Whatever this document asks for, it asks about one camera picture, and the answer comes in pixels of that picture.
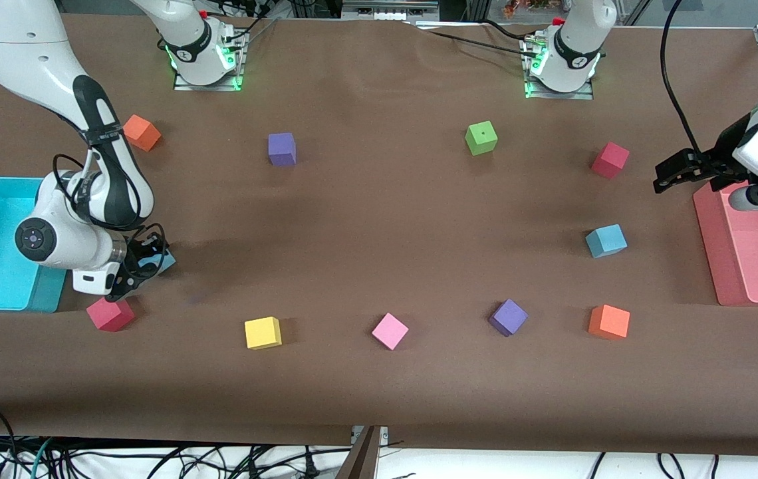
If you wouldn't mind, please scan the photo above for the small metal bracket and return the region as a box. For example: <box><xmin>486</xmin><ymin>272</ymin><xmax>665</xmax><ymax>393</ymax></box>
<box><xmin>351</xmin><ymin>426</ymin><xmax>390</xmax><ymax>445</ymax></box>

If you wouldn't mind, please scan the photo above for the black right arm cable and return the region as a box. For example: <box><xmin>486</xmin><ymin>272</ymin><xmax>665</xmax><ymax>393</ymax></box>
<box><xmin>52</xmin><ymin>152</ymin><xmax>168</xmax><ymax>280</ymax></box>

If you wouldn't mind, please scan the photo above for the yellow foam block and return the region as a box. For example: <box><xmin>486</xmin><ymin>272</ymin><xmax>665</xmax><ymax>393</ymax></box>
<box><xmin>244</xmin><ymin>316</ymin><xmax>283</xmax><ymax>350</ymax></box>

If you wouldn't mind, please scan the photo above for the light blue foam block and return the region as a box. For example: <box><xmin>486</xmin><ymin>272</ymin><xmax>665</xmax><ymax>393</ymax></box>
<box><xmin>585</xmin><ymin>224</ymin><xmax>628</xmax><ymax>259</ymax></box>
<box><xmin>138</xmin><ymin>249</ymin><xmax>177</xmax><ymax>275</ymax></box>

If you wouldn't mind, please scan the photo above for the orange background clutter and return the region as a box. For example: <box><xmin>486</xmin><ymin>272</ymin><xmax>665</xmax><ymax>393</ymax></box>
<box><xmin>502</xmin><ymin>0</ymin><xmax>553</xmax><ymax>17</ymax></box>

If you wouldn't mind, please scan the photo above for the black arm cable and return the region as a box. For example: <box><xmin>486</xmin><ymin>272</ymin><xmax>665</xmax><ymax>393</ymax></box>
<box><xmin>660</xmin><ymin>0</ymin><xmax>702</xmax><ymax>155</ymax></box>
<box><xmin>52</xmin><ymin>152</ymin><xmax>168</xmax><ymax>280</ymax></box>

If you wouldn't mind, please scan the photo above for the dark table post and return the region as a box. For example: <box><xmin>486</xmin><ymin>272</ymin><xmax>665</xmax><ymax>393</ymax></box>
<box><xmin>336</xmin><ymin>426</ymin><xmax>380</xmax><ymax>479</ymax></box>

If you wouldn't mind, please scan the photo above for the green foam block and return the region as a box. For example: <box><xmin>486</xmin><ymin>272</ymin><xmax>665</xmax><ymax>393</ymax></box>
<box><xmin>465</xmin><ymin>120</ymin><xmax>499</xmax><ymax>156</ymax></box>

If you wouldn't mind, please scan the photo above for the red foam block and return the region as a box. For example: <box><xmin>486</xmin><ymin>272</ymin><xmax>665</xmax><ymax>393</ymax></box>
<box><xmin>86</xmin><ymin>297</ymin><xmax>136</xmax><ymax>332</ymax></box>
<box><xmin>591</xmin><ymin>142</ymin><xmax>630</xmax><ymax>179</ymax></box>

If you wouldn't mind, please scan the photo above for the pink plastic bin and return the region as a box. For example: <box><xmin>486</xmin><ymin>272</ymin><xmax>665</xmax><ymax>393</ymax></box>
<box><xmin>693</xmin><ymin>180</ymin><xmax>758</xmax><ymax>307</ymax></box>

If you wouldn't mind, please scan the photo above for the brown table cloth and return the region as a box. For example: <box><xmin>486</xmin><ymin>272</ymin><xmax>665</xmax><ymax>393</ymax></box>
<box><xmin>0</xmin><ymin>12</ymin><xmax>758</xmax><ymax>458</ymax></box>

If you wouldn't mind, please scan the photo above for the black base cable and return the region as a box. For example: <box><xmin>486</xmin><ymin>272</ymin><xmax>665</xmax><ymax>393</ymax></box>
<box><xmin>233</xmin><ymin>13</ymin><xmax>281</xmax><ymax>42</ymax></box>

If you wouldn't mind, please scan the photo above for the purple foam block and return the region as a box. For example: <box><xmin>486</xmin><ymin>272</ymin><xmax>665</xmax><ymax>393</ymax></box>
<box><xmin>268</xmin><ymin>132</ymin><xmax>297</xmax><ymax>167</ymax></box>
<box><xmin>489</xmin><ymin>299</ymin><xmax>529</xmax><ymax>337</ymax></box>

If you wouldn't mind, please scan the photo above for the pink foam block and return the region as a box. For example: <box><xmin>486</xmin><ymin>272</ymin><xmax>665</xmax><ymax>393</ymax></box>
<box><xmin>372</xmin><ymin>313</ymin><xmax>410</xmax><ymax>351</ymax></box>

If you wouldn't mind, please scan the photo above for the black cable on cloth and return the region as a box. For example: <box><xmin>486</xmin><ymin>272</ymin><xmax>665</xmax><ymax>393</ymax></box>
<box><xmin>416</xmin><ymin>27</ymin><xmax>543</xmax><ymax>54</ymax></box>

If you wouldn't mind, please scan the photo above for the gray background device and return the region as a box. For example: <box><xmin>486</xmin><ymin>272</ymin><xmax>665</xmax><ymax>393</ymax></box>
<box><xmin>342</xmin><ymin>0</ymin><xmax>440</xmax><ymax>21</ymax></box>

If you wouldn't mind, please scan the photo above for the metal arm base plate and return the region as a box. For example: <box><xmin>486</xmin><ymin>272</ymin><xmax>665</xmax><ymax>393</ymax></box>
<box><xmin>524</xmin><ymin>33</ymin><xmax>596</xmax><ymax>100</ymax></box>
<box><xmin>173</xmin><ymin>30</ymin><xmax>245</xmax><ymax>92</ymax></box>

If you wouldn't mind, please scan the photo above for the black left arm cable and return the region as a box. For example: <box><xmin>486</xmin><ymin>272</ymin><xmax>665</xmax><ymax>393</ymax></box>
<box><xmin>660</xmin><ymin>0</ymin><xmax>702</xmax><ymax>155</ymax></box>

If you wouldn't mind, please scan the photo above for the orange foam block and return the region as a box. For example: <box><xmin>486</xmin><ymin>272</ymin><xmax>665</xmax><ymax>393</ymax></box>
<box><xmin>588</xmin><ymin>304</ymin><xmax>631</xmax><ymax>340</ymax></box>
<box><xmin>123</xmin><ymin>114</ymin><xmax>162</xmax><ymax>152</ymax></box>

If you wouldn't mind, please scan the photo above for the teal floor cable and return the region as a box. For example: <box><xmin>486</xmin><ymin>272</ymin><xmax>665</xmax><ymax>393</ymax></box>
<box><xmin>30</xmin><ymin>437</ymin><xmax>54</xmax><ymax>479</ymax></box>

